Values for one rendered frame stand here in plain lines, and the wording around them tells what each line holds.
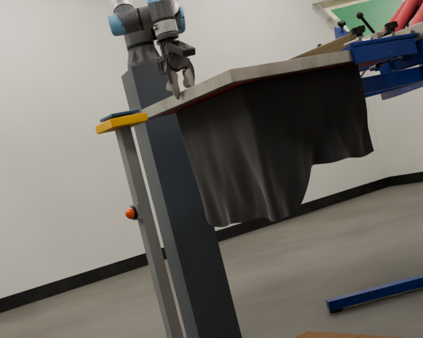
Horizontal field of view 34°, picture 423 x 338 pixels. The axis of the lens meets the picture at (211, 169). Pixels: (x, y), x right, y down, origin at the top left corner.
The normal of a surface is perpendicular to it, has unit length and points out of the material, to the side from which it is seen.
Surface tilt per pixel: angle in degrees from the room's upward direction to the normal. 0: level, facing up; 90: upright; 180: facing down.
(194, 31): 90
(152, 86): 90
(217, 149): 92
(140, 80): 90
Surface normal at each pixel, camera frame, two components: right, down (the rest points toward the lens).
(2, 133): 0.51, -0.12
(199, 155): -0.81, 0.26
